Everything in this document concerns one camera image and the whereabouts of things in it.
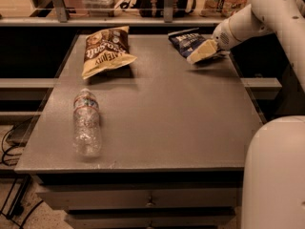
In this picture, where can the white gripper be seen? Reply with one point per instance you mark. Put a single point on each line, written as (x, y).
(220, 36)

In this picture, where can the blue chip bag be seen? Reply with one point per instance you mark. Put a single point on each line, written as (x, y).
(187, 41)

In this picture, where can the clear plastic water bottle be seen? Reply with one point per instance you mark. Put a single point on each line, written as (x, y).
(86, 124)

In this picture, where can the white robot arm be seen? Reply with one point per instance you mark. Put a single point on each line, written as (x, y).
(273, 193)

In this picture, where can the black bag on shelf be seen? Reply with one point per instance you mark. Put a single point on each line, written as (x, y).
(155, 8)

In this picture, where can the yellow brown chip bag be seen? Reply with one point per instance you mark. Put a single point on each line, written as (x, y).
(105, 50)

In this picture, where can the grey drawer cabinet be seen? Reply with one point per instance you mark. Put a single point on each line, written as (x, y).
(171, 132)

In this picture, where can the upper drawer knob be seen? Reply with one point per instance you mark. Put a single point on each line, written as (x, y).
(150, 203)

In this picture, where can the metal shelf rail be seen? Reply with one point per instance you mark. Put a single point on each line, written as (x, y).
(72, 13)

